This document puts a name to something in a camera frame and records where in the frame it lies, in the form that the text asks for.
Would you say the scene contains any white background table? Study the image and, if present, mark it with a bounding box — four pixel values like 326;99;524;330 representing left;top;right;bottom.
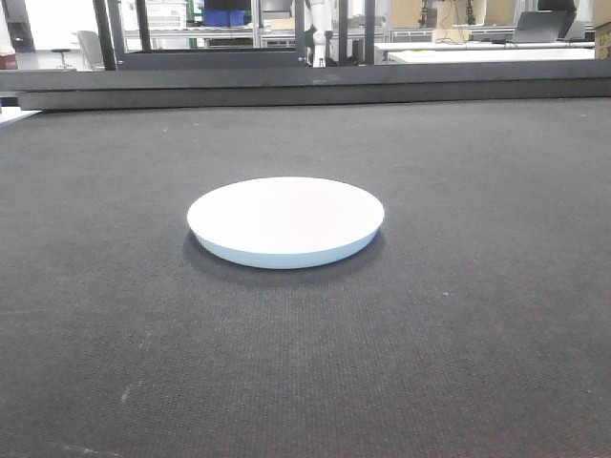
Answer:
374;42;596;65

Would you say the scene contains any light blue round tray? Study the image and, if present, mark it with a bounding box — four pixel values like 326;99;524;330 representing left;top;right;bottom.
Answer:
187;177;385;269

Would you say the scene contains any black metal frame rack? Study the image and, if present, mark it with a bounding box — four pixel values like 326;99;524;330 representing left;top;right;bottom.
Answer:
94;1;378;72

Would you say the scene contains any dark table edge rail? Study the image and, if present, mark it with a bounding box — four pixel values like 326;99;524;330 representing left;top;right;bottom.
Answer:
1;59;610;111

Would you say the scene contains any blue storage bins background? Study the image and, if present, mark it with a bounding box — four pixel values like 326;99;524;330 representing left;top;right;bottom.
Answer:
201;10;244;28

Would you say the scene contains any grey office chair background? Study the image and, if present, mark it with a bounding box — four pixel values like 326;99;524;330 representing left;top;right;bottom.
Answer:
76;31;105;72

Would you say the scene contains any cardboard box right edge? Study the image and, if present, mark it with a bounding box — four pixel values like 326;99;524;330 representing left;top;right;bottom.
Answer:
593;0;611;60

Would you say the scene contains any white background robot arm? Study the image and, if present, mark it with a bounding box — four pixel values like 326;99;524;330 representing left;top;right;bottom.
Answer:
304;0;333;68

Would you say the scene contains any open grey laptop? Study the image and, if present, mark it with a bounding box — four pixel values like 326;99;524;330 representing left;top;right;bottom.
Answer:
511;10;566;44

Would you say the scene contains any black round stool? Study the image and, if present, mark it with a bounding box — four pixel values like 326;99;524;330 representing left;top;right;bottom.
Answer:
51;48;74;70

